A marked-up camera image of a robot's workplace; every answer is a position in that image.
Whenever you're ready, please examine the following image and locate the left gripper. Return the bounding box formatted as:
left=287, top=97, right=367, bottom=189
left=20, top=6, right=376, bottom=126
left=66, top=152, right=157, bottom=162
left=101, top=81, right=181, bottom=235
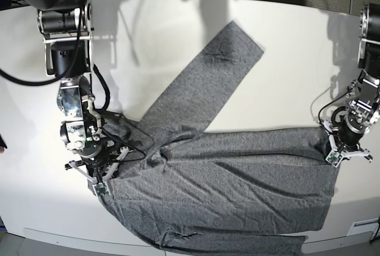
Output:
left=322, top=120, right=373, bottom=161

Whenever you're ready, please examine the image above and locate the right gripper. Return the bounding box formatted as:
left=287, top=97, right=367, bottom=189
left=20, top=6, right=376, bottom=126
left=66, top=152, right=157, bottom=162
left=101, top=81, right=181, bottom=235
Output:
left=65, top=143, right=131, bottom=179

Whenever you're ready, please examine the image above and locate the grey heather long-sleeve shirt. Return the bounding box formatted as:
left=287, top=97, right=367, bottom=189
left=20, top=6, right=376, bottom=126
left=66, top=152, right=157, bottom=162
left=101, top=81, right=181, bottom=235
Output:
left=99, top=22, right=338, bottom=255

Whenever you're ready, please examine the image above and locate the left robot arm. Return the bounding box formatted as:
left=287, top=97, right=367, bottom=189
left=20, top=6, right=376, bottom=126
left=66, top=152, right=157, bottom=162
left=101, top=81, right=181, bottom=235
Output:
left=319, top=1, right=379, bottom=167

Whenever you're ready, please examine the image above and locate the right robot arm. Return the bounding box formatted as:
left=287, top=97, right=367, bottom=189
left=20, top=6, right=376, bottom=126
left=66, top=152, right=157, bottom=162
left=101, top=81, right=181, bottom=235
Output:
left=25, top=0, right=128, bottom=184

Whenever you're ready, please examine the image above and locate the white label sticker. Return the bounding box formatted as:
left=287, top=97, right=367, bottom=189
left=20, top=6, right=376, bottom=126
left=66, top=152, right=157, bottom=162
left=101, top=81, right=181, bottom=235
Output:
left=347, top=219, right=379, bottom=236

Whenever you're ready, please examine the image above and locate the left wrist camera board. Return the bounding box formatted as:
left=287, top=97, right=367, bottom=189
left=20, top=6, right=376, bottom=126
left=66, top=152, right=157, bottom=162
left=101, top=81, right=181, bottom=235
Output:
left=325, top=150, right=344, bottom=167

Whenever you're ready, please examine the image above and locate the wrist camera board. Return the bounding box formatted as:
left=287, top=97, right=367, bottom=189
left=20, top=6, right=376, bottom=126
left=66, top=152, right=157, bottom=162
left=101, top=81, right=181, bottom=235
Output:
left=92, top=182, right=111, bottom=197
left=325, top=150, right=344, bottom=167

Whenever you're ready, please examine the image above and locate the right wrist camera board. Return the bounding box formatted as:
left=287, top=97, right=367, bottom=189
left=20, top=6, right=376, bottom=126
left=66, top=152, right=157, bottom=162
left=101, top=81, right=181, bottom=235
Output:
left=92, top=182, right=111, bottom=197

